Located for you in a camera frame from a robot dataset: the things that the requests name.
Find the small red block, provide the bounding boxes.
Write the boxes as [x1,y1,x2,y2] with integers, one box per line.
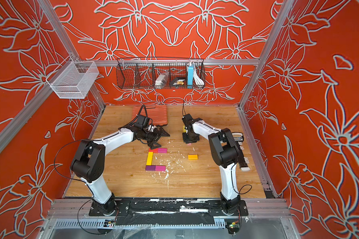
[149,148,160,153]

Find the orange long block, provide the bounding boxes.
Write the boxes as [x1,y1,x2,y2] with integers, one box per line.
[187,154,198,160]

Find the magenta long block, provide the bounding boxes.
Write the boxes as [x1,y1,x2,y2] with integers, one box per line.
[155,165,166,171]

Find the purple small block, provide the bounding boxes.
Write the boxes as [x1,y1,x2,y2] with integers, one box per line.
[145,165,156,171]

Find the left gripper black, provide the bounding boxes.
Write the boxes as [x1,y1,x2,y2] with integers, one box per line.
[142,127,171,149]

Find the black remote-like tool strip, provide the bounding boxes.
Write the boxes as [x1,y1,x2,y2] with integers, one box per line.
[232,132,250,172]

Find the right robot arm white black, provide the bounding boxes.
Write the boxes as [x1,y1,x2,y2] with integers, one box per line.
[182,114,243,215]

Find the orange plastic tool case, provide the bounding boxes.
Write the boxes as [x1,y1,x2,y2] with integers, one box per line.
[132,105,168,126]

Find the black wire wall basket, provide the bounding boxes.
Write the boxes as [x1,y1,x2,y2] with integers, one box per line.
[116,57,206,90]

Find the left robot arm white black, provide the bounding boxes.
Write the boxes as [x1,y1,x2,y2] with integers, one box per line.
[70,126,170,216]

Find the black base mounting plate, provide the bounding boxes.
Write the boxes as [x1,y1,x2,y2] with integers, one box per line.
[89,198,248,226]

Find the grey packet in basket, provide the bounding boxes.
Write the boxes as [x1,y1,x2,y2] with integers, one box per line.
[155,72,170,89]

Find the small magenta block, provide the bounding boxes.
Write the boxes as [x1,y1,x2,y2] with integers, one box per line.
[158,148,168,153]

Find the white cables in basket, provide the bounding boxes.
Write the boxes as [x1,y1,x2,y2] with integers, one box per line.
[193,68,204,89]

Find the black item in basket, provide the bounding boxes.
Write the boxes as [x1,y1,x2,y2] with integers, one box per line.
[169,77,186,87]

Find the clear plastic wall bin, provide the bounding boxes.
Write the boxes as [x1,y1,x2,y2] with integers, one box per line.
[48,61,99,99]

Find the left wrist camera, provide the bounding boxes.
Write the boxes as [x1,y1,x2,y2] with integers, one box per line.
[134,115,151,129]

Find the long yellow block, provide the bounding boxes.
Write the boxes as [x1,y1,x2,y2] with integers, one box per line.
[146,151,154,166]

